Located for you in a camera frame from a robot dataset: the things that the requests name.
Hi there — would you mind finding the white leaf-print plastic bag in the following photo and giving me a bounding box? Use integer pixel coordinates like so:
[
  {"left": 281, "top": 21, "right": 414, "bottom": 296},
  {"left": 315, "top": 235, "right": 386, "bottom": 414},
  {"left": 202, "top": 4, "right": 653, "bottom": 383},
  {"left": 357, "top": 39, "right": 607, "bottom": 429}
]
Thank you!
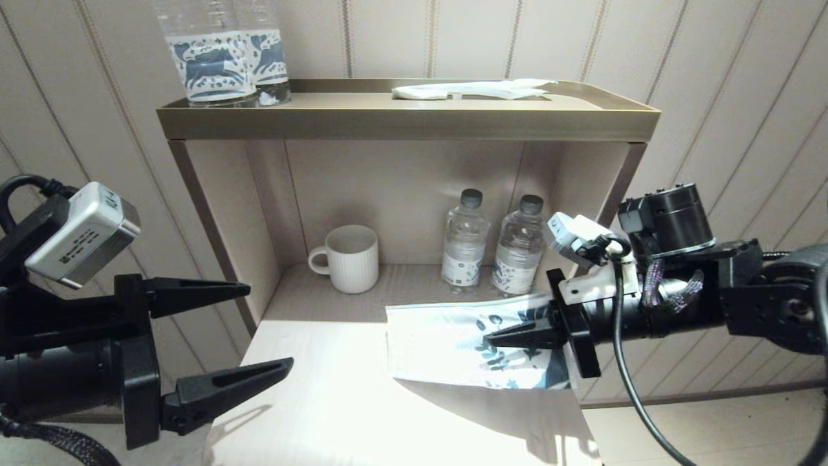
[{"left": 385, "top": 291, "right": 573, "bottom": 390}]

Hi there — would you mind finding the small clear water bottle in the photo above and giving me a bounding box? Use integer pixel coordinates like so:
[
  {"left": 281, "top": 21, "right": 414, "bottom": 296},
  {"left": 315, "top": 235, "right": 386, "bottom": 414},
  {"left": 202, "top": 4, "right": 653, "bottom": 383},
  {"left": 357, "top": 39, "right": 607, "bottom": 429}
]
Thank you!
[
  {"left": 441, "top": 188, "right": 490, "bottom": 295},
  {"left": 490, "top": 194, "right": 550, "bottom": 300}
]

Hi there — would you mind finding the white ribbed mug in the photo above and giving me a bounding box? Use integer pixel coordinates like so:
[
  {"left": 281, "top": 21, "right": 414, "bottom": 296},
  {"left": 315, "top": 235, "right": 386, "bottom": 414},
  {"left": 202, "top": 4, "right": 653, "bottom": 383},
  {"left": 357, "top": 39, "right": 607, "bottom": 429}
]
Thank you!
[{"left": 309, "top": 225, "right": 380, "bottom": 295}]

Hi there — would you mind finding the white packet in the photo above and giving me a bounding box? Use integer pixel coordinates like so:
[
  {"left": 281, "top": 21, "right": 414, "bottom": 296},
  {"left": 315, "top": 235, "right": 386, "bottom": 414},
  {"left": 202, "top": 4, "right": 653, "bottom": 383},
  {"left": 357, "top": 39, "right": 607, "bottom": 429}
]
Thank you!
[{"left": 446, "top": 79, "right": 558, "bottom": 101}]

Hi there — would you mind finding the large bottle blue deer label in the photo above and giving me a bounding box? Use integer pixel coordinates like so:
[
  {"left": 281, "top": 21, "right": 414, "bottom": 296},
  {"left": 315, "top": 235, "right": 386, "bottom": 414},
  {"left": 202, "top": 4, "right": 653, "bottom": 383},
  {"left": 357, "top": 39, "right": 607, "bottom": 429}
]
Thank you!
[
  {"left": 232, "top": 0, "right": 292, "bottom": 105},
  {"left": 153, "top": 0, "right": 259, "bottom": 107}
]

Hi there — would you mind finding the bronze open shelf unit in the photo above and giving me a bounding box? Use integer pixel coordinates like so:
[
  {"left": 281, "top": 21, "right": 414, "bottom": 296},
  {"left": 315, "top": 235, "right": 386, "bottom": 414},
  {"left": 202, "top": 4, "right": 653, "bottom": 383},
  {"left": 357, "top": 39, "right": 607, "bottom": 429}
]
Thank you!
[{"left": 157, "top": 78, "right": 661, "bottom": 340}]

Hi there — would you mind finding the white folded sachet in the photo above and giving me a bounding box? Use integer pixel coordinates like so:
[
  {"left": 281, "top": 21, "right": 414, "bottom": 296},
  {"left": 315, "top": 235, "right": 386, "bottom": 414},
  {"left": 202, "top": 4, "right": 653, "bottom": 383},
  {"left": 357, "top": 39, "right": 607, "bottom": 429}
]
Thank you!
[{"left": 391, "top": 87, "right": 448, "bottom": 101}]

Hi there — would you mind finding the black right camera cable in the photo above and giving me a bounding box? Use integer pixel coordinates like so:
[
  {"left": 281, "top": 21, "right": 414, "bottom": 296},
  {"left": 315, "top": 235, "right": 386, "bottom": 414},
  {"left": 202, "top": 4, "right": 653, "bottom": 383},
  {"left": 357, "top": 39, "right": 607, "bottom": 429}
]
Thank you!
[{"left": 582, "top": 236, "right": 696, "bottom": 466}]

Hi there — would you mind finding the black camera cable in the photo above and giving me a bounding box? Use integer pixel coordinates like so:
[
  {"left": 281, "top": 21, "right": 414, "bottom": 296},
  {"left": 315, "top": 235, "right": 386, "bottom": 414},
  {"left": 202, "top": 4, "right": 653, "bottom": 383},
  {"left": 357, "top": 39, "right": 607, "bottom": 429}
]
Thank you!
[
  {"left": 0, "top": 175, "right": 78, "bottom": 234},
  {"left": 582, "top": 236, "right": 696, "bottom": 466}
]

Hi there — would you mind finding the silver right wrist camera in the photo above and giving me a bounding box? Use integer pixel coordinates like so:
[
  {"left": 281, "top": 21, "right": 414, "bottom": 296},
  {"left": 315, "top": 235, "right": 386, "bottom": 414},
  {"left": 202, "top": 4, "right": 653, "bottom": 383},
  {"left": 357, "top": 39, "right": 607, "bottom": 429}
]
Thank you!
[{"left": 545, "top": 212, "right": 605, "bottom": 269}]

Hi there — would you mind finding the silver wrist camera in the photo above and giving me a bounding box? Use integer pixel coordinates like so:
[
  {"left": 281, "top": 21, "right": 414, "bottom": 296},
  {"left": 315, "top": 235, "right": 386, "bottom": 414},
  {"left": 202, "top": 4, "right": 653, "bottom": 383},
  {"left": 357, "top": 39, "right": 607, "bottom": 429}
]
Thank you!
[
  {"left": 545, "top": 212, "right": 605, "bottom": 269},
  {"left": 25, "top": 181, "right": 142, "bottom": 290}
]

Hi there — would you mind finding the braided right arm cable sleeve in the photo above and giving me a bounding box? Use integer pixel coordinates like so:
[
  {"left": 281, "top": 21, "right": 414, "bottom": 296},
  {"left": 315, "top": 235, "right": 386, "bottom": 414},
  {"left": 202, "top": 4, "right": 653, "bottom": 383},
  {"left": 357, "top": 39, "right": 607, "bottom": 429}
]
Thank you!
[{"left": 640, "top": 259, "right": 704, "bottom": 308}]

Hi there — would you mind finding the braided arm cable sleeve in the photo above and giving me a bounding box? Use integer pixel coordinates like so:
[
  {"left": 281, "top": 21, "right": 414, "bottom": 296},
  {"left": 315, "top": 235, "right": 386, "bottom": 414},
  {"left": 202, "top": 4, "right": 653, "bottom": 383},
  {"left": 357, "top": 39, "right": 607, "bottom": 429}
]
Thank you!
[
  {"left": 640, "top": 259, "right": 704, "bottom": 308},
  {"left": 0, "top": 414, "right": 107, "bottom": 466}
]

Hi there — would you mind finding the braided left arm cable sleeve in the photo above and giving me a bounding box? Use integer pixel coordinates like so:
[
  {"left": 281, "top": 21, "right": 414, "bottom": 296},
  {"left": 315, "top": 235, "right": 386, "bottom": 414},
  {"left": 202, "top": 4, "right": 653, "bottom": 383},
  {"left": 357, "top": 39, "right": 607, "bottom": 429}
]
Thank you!
[{"left": 0, "top": 414, "right": 107, "bottom": 466}]

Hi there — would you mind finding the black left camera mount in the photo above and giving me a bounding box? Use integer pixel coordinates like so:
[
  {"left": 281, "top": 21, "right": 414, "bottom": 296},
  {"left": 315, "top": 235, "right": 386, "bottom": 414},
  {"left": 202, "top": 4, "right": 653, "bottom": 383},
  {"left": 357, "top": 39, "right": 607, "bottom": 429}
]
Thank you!
[{"left": 0, "top": 194, "right": 140, "bottom": 357}]

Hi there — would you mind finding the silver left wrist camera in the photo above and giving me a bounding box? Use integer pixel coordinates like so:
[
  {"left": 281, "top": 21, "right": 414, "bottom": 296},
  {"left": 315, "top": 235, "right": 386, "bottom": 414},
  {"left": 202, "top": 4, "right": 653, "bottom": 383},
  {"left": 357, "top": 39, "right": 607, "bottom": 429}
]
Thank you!
[{"left": 25, "top": 181, "right": 142, "bottom": 290}]

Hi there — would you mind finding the black left camera cable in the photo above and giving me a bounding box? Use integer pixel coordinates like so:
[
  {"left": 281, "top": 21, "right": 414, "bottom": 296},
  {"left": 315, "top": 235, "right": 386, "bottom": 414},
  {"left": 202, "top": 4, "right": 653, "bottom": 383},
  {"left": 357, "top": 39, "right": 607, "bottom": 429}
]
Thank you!
[{"left": 0, "top": 175, "right": 78, "bottom": 234}]

